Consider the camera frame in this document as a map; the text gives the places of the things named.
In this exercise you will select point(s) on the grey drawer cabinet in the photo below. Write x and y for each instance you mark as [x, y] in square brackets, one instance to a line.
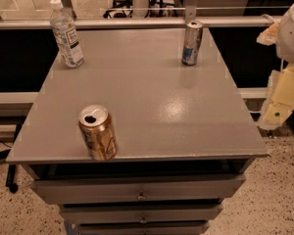
[169, 119]

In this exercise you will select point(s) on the black office chair base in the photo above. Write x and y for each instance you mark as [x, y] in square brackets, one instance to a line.
[121, 2]

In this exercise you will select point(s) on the silver blue redbull can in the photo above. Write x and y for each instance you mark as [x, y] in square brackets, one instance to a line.
[192, 42]

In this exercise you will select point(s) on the metal window rail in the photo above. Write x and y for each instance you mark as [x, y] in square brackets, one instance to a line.
[246, 21]

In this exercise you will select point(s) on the top grey drawer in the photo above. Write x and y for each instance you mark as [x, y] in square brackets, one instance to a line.
[95, 191]

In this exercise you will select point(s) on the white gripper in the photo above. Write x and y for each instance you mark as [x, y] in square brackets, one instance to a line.
[292, 36]

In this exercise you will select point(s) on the gold soda can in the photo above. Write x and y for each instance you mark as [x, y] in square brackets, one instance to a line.
[96, 126]

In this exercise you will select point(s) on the grey drawer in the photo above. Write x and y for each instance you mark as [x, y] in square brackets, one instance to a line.
[156, 228]
[95, 191]
[141, 214]

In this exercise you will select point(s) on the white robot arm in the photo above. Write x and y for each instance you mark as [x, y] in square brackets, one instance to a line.
[282, 36]

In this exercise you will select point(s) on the bottom grey drawer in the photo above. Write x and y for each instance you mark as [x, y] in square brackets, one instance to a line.
[156, 228]

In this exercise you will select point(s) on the middle grey drawer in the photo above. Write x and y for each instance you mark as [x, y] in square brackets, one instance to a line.
[141, 214]

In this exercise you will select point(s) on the clear plastic water bottle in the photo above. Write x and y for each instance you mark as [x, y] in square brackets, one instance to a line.
[65, 35]

